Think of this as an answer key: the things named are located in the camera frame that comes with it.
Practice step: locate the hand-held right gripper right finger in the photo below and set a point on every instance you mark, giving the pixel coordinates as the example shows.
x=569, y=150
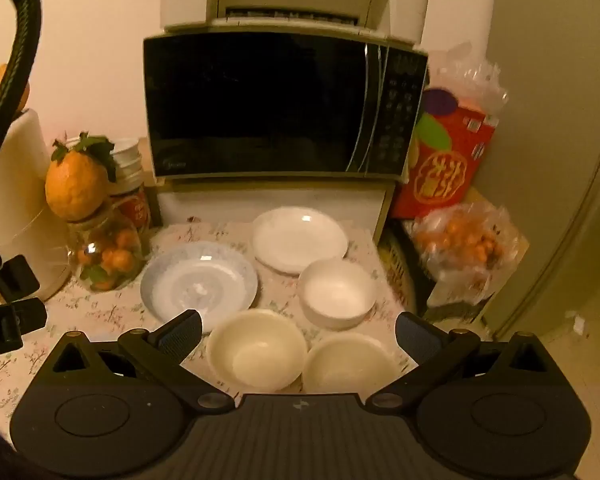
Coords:
x=415, y=335

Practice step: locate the white bowl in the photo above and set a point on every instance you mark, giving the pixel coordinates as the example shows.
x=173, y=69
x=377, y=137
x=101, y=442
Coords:
x=335, y=290

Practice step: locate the white plate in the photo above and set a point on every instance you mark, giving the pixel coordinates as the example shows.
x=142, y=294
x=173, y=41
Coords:
x=295, y=240

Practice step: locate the red gift box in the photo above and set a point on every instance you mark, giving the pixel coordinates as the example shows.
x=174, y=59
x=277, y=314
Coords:
x=445, y=160

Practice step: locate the grey refrigerator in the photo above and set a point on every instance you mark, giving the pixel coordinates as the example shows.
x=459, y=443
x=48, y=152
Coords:
x=545, y=135

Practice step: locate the cream bowl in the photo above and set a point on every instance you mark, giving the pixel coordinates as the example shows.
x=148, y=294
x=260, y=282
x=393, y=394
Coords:
x=345, y=365
x=255, y=350

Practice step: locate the dark cardboard box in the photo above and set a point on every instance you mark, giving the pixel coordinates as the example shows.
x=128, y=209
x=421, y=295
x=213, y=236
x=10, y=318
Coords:
x=400, y=270

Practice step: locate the floral tablecloth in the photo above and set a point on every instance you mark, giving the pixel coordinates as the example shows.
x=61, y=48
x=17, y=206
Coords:
x=105, y=305

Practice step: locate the glass jar of small oranges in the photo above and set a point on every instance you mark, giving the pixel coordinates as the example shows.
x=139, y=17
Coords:
x=107, y=255

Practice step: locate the clear plastic wrapper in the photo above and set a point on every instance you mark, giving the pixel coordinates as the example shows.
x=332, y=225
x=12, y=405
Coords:
x=472, y=80

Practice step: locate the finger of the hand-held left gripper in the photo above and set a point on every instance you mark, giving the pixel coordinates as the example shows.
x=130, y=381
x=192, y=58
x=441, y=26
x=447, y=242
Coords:
x=27, y=312

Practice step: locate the black microwave oven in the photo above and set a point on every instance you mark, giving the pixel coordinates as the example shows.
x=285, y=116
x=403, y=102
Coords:
x=270, y=105

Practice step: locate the orange with green leaves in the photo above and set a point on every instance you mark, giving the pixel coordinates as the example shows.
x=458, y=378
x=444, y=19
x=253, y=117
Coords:
x=75, y=185

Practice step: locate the white box with black insert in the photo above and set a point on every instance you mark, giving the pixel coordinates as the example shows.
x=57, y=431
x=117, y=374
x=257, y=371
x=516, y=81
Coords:
x=17, y=275

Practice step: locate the red labelled jar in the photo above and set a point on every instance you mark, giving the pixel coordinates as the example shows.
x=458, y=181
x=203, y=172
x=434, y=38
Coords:
x=125, y=155

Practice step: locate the blue patterned plate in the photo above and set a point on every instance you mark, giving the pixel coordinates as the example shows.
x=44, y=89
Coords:
x=180, y=275

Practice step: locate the plastic bag of small oranges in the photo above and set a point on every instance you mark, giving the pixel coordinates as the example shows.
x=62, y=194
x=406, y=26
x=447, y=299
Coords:
x=460, y=245

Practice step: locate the white appliance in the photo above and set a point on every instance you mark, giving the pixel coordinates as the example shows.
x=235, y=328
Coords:
x=15, y=200

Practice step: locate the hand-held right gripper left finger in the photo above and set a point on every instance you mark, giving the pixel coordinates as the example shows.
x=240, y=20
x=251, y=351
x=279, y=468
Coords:
x=182, y=332

